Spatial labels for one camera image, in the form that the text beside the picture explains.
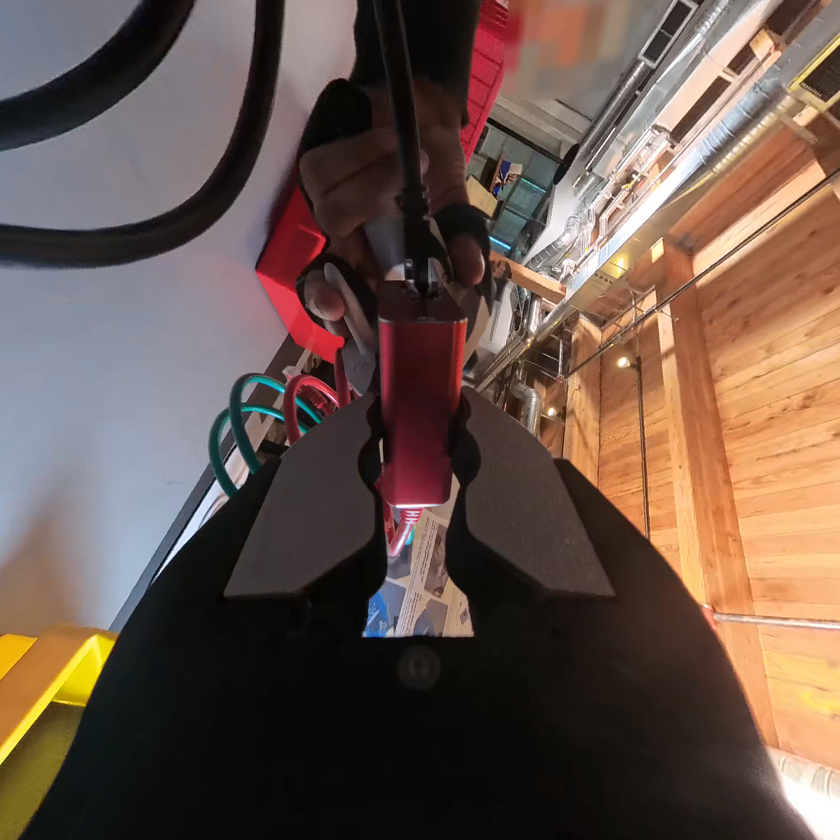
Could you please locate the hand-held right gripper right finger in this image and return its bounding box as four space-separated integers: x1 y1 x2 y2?
445 386 619 601

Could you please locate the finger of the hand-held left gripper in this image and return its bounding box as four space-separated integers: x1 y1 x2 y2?
420 217 460 296
363 213 417 282

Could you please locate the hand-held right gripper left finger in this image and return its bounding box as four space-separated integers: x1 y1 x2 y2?
222 392 388 601

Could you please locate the red plastic bin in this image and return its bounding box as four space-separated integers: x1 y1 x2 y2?
256 0 511 363

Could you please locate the red ethernet cable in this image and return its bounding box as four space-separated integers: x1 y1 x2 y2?
283 348 421 559

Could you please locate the red ethernet splitter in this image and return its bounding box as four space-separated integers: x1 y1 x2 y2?
377 282 468 508

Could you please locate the green ethernet cable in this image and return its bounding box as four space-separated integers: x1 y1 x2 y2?
209 374 326 496

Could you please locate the black ethernet cable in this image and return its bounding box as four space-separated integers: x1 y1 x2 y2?
0 0 455 304

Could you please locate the yellow plastic bin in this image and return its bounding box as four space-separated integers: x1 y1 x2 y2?
0 623 120 840

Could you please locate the person's left forearm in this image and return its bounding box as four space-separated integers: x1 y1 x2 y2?
351 0 483 129

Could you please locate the printed instruction sheet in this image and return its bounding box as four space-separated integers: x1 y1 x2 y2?
364 512 473 637

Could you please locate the silver ventilation duct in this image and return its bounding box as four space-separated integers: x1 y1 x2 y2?
472 39 840 395

